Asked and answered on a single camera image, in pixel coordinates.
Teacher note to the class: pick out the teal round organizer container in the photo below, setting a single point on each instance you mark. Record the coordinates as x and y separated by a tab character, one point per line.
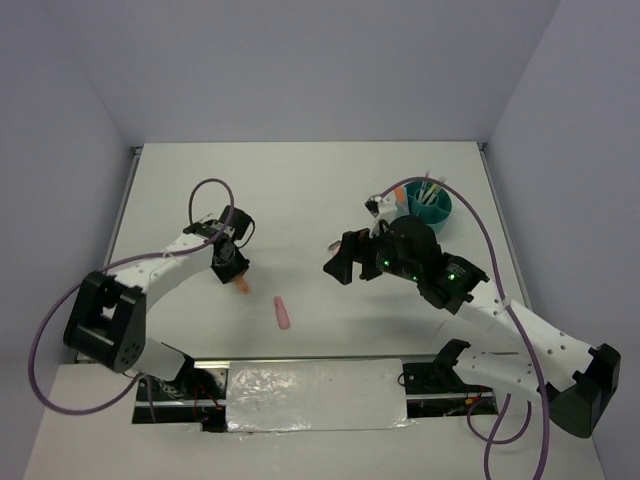
435	215

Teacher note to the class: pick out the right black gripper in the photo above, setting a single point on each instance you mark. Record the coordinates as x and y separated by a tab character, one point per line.
356	245

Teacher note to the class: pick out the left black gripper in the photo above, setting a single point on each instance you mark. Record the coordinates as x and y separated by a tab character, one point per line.
241	266

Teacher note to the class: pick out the grey highlighter orange cap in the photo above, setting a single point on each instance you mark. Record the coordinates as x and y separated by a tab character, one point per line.
400	196

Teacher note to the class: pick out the yellow thin highlighter pen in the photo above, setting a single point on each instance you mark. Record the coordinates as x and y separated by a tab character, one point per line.
431	198

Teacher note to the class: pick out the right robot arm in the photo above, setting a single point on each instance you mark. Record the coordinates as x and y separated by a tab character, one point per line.
544	365

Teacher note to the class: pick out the orange transparent highlighter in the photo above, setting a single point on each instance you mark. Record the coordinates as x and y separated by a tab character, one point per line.
242	285

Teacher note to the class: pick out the pink white correction tape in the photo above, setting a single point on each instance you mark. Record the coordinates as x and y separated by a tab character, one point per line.
334	246

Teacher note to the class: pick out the silver foil sheet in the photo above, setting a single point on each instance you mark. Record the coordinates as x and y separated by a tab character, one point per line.
315	396

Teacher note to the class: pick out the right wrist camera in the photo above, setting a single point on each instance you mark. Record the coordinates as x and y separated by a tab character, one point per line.
383	210

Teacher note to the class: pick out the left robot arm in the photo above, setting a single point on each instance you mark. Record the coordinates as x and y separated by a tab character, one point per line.
108	321

